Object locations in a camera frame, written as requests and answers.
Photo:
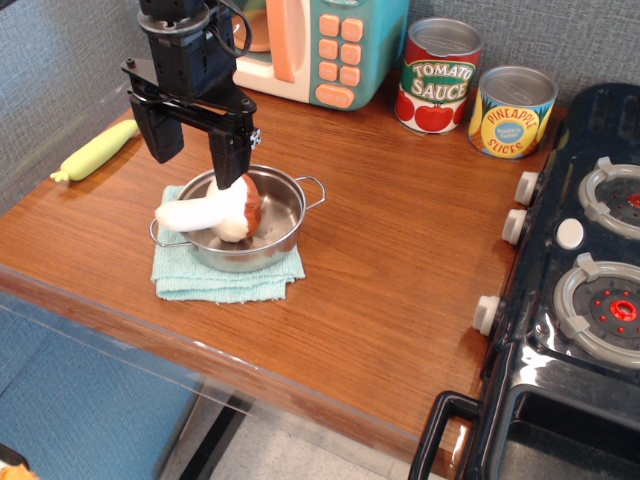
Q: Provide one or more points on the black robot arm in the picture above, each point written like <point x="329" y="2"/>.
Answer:
<point x="175" y="12"/>

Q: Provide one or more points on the teal toy microwave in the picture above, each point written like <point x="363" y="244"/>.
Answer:
<point x="333" y="54"/>

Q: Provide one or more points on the orange object at corner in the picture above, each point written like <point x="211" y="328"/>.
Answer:
<point x="14" y="466"/>

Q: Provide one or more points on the pineapple slices can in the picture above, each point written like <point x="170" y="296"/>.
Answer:
<point x="512" y="109"/>

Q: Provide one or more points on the light teal folded cloth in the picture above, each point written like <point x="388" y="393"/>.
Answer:
<point x="179" y="276"/>

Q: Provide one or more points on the plush white brown mushroom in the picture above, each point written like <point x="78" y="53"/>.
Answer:
<point x="233" y="214"/>

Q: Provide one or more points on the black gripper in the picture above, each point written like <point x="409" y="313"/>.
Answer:
<point x="189" y="80"/>

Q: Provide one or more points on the black toy stove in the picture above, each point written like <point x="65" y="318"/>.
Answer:
<point x="560" y="397"/>

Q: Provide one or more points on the steel pot with handles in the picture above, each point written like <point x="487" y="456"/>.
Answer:
<point x="285" y="201"/>

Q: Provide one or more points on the tomato sauce can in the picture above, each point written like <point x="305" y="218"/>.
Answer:
<point x="440" y="62"/>

